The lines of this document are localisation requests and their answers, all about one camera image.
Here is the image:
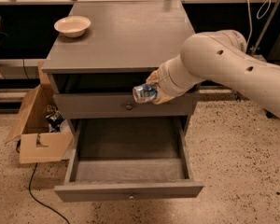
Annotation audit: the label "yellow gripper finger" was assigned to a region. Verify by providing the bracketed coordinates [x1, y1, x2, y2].
[146, 71, 159, 86]
[152, 90, 175, 105]

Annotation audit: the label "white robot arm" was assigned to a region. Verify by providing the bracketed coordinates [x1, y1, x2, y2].
[147, 30, 280, 118]

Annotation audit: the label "grey wooden drawer cabinet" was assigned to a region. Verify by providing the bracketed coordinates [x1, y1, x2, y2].
[41, 0, 211, 203]

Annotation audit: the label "open grey middle drawer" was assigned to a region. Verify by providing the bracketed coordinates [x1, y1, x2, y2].
[55, 117, 203, 202]

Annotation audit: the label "closed grey upper drawer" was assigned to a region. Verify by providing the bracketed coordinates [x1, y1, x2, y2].
[53, 92, 197, 119]

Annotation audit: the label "white ceramic bowl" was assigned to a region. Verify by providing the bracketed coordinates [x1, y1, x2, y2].
[54, 16, 91, 38]

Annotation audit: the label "snack bags in box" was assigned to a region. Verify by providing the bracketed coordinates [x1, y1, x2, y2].
[46, 105, 64, 133]

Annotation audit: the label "open brown cardboard box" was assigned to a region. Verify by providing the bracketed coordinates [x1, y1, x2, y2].
[6, 62, 73, 164]

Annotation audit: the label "white hanging cable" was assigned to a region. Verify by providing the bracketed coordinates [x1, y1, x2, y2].
[243, 0, 273, 54]

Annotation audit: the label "black floor cable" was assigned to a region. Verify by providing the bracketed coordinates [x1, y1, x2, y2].
[15, 140, 71, 224]

